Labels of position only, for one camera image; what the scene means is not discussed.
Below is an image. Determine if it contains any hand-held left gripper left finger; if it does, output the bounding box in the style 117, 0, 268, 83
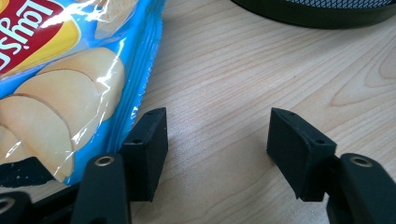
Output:
120, 106, 169, 203

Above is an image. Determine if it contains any black mesh basket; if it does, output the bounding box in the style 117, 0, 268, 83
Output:
231, 0, 396, 31

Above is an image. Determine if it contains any blue potato chip bag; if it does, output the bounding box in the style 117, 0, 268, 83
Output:
0, 0, 167, 189

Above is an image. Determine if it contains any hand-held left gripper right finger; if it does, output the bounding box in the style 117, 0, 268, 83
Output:
266, 106, 338, 203

